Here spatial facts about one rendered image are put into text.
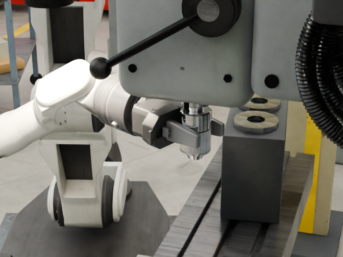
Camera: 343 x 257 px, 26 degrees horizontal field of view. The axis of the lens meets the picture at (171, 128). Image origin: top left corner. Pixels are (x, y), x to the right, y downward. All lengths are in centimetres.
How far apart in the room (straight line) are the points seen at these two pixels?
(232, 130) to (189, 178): 216
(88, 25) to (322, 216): 171
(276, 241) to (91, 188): 65
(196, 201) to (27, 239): 68
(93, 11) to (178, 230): 53
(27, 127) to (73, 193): 68
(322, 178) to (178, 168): 93
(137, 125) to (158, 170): 256
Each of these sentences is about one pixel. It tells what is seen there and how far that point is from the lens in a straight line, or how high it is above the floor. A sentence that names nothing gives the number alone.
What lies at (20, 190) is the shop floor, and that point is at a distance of 358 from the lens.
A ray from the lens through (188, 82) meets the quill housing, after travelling 97.
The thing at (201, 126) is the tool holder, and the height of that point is 125.
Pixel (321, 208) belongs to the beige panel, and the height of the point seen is 16.
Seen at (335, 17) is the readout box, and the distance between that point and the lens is 63.
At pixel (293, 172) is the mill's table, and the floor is 91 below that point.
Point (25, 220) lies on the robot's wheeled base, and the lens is 221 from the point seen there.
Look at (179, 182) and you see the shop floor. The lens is 357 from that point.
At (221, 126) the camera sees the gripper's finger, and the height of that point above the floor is 124.
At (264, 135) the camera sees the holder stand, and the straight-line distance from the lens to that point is 144.
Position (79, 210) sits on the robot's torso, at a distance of 198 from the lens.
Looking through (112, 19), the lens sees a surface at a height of 140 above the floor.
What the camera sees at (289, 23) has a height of 144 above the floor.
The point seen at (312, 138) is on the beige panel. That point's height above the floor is 46.
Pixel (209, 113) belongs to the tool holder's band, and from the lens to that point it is 109.
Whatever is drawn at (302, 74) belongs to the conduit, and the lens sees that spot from 75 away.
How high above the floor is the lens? 169
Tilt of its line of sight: 24 degrees down
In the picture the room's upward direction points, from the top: straight up
